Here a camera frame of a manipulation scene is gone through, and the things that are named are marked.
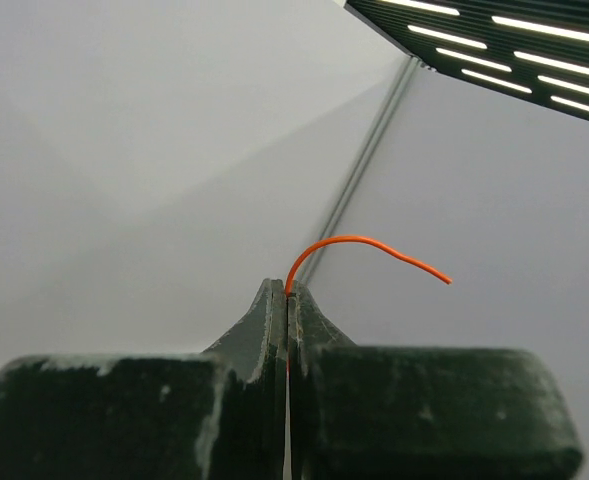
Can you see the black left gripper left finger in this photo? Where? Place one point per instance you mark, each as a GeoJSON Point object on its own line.
{"type": "Point", "coordinates": [217, 414]}

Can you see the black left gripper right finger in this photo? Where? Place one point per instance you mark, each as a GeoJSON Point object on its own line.
{"type": "Point", "coordinates": [416, 412]}

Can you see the ceiling light panel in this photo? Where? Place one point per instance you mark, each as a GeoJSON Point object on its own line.
{"type": "Point", "coordinates": [537, 51]}

